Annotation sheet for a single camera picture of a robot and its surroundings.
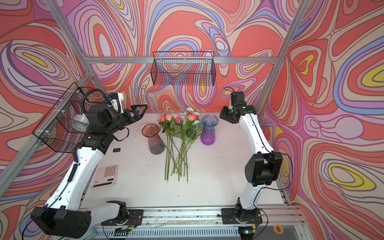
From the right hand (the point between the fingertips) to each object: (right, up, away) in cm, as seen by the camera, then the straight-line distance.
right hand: (223, 118), depth 86 cm
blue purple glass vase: (-9, -11, +9) cm, 16 cm away
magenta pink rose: (-27, -9, +17) cm, 33 cm away
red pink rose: (-22, -6, +18) cm, 29 cm away
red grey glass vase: (-41, -15, +2) cm, 43 cm away
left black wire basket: (-82, -4, -12) cm, 83 cm away
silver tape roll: (-74, -2, -13) cm, 75 cm away
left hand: (-40, +4, -19) cm, 45 cm away
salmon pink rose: (-36, -3, +18) cm, 41 cm away
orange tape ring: (+24, -54, -16) cm, 61 cm away
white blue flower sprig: (-16, -2, +17) cm, 24 cm away
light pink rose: (-29, -22, +10) cm, 38 cm away
